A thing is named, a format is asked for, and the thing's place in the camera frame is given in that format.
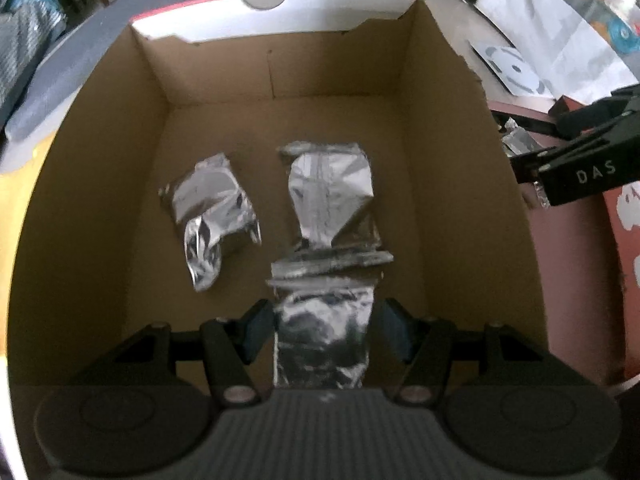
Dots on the white cloth covered cabinet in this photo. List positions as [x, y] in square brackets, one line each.
[565, 25]

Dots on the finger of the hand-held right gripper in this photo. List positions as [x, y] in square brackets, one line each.
[580, 122]
[590, 175]

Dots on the blue round disc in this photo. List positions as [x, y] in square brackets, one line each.
[622, 36]

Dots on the grey rolled rug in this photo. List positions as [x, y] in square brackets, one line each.
[75, 50]

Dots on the cardboard shoe box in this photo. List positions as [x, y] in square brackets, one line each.
[100, 210]

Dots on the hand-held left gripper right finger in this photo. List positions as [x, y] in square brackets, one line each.
[395, 332]

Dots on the yellow plastic chair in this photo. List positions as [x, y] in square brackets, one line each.
[20, 160]

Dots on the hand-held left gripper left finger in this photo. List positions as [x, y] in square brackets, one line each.
[260, 330]

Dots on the white body scale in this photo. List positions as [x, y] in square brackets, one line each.
[510, 67]

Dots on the red shoe box lid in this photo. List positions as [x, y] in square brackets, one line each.
[625, 260]

